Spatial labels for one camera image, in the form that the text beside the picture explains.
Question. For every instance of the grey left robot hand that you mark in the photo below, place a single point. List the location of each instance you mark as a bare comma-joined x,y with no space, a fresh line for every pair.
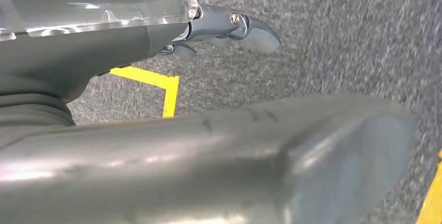
86,46

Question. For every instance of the yellow floor tape square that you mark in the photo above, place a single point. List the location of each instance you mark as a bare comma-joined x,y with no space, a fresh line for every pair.
433,201
171,94

